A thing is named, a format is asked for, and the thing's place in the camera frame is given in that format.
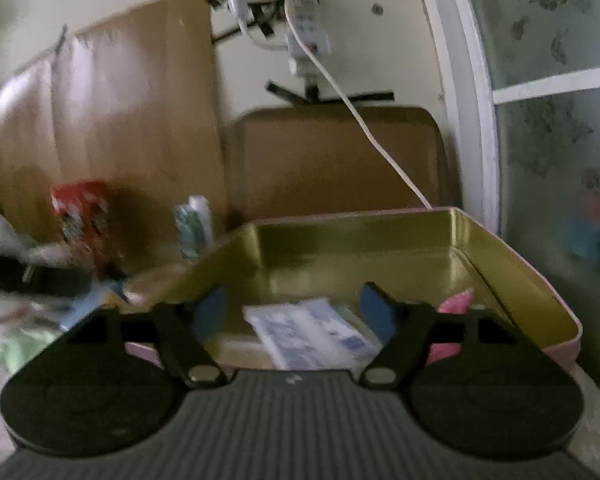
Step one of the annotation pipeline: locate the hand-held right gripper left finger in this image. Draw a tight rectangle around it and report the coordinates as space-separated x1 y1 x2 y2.
62 287 228 391

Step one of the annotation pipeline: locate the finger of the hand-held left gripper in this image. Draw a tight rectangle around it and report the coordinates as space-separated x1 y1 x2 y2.
0 247 93 298

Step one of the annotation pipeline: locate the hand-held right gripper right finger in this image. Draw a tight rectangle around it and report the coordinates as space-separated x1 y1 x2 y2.
357 282 546 391

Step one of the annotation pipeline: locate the white tissue packet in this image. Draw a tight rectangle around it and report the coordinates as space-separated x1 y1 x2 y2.
242 299 383 371

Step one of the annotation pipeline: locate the pink tin box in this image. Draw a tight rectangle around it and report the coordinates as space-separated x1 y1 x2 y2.
125 206 583 373

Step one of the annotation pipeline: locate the pink cloth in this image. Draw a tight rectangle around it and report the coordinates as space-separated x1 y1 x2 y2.
427 287 476 366

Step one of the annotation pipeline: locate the green cloth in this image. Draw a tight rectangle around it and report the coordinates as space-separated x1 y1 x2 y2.
0 327 66 373

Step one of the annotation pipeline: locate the bagged stack of paper cups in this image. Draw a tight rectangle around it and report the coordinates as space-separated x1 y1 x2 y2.
0 200 66 266

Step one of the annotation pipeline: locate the green drink carton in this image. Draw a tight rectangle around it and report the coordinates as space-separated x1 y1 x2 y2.
174 195 216 263

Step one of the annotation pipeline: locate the red cereal box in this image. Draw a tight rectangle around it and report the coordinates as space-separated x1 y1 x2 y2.
50 180 126 281

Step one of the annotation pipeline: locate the brown chair back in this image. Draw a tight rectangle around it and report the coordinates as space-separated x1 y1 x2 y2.
227 105 451 231

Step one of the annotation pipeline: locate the frosted glass door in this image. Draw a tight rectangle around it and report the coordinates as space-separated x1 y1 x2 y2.
410 0 600 311

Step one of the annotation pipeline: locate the white power strip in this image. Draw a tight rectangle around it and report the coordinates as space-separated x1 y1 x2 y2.
284 0 331 83

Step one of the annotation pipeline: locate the white power cable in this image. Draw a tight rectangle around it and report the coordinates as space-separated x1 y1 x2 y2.
300 35 436 211

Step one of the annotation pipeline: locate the wooden wall panel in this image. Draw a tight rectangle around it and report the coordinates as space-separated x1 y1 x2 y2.
0 0 231 281

